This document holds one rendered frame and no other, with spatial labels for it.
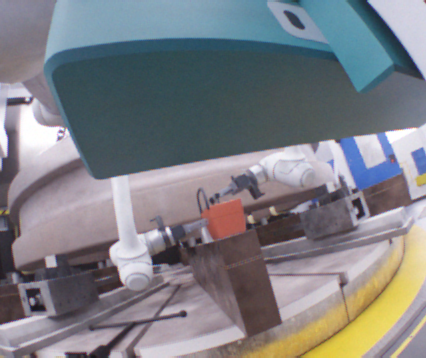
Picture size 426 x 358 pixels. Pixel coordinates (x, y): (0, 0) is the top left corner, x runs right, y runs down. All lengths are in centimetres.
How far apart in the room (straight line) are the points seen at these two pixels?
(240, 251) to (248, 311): 22
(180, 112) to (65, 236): 182
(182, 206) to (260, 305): 93
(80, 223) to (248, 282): 129
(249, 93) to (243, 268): 76
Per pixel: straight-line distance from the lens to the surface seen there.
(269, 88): 17
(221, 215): 90
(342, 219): 185
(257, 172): 104
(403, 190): 306
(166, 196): 163
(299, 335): 128
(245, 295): 89
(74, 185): 211
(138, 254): 78
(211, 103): 16
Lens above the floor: 69
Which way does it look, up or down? 14 degrees up
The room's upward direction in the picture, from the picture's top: 17 degrees counter-clockwise
